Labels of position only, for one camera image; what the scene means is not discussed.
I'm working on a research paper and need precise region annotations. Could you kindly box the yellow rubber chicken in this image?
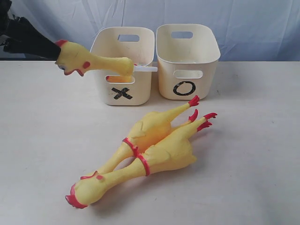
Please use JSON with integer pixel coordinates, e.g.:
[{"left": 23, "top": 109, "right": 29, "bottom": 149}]
[
  {"left": 81, "top": 95, "right": 200, "bottom": 181},
  {"left": 65, "top": 112, "right": 217, "bottom": 209}
]

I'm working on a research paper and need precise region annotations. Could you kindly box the cream bin marked O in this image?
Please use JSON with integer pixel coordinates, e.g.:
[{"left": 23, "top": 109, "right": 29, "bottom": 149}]
[{"left": 156, "top": 24, "right": 221, "bottom": 100}]

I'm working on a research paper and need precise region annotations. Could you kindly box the blue backdrop curtain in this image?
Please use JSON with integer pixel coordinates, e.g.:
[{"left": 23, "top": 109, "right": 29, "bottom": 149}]
[{"left": 10, "top": 0, "right": 300, "bottom": 61}]

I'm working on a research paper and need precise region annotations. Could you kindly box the yellow rubber chicken front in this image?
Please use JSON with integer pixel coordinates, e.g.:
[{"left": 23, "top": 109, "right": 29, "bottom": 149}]
[{"left": 65, "top": 112, "right": 217, "bottom": 209}]

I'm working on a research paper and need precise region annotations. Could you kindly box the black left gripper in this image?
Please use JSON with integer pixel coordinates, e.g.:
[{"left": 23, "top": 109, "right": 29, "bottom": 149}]
[{"left": 0, "top": 0, "right": 61, "bottom": 59}]

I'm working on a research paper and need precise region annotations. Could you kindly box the cream bin marked X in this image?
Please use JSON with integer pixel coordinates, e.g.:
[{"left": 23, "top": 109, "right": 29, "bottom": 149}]
[{"left": 89, "top": 27, "right": 155, "bottom": 105}]

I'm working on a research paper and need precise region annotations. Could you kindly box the detached yellow chicken head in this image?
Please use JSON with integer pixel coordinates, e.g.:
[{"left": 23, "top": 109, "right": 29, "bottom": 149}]
[{"left": 54, "top": 39, "right": 158, "bottom": 77}]

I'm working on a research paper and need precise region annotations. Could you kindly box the headless yellow rubber chicken body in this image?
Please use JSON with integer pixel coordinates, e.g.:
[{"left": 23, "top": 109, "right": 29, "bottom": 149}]
[{"left": 105, "top": 75, "right": 135, "bottom": 83}]

